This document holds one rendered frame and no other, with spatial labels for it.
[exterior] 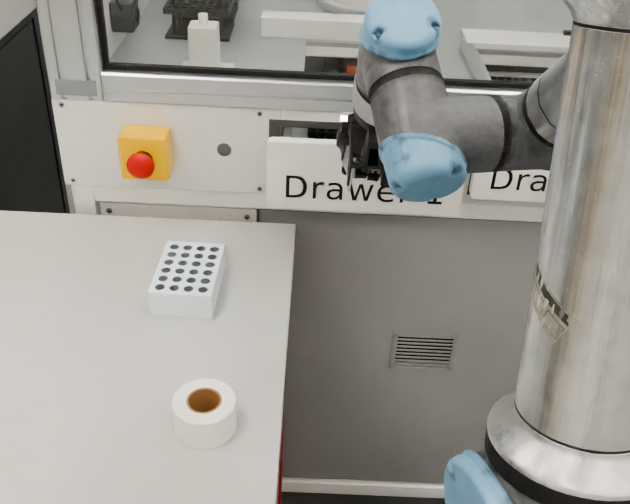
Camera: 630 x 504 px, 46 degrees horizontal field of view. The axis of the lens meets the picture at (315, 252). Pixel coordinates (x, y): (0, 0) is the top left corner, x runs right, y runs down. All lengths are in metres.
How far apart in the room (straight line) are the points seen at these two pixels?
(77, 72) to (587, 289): 0.89
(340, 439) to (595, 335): 1.18
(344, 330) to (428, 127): 0.74
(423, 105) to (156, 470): 0.46
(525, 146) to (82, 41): 0.67
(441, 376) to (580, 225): 1.07
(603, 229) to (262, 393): 0.57
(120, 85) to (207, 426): 0.55
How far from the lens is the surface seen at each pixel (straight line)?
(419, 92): 0.72
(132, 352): 0.97
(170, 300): 1.00
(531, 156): 0.75
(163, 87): 1.14
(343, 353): 1.42
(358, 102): 0.83
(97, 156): 1.22
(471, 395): 1.51
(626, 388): 0.46
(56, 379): 0.95
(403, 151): 0.69
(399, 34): 0.73
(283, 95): 1.13
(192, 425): 0.82
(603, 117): 0.41
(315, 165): 1.09
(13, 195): 2.04
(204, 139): 1.17
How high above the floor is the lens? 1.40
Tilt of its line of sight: 34 degrees down
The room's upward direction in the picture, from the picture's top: 3 degrees clockwise
